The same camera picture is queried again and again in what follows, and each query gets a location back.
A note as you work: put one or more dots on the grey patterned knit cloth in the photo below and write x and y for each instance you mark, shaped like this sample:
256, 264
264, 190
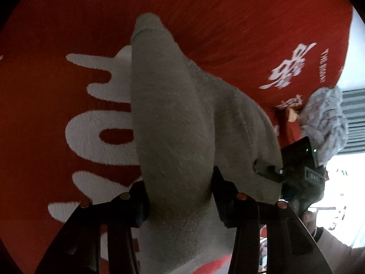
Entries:
325, 120

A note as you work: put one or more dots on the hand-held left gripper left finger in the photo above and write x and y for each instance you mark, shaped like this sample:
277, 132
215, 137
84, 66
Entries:
137, 205

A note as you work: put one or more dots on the person's right hand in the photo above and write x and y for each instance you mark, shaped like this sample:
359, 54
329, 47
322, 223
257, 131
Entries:
309, 219

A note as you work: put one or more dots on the red printed blanket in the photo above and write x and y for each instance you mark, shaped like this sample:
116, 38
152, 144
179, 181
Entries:
71, 34

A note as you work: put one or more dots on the person's right forearm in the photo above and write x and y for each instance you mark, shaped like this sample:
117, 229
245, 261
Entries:
336, 251

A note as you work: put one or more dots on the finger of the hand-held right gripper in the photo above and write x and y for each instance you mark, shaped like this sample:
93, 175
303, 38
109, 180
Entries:
269, 171

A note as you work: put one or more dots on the grey small garment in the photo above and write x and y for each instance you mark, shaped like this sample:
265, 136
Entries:
171, 120

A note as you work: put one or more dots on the dark slatted vent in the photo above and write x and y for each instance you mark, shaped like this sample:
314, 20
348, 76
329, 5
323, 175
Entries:
355, 120

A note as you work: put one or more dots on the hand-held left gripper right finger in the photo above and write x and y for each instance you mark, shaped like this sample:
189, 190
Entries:
225, 205

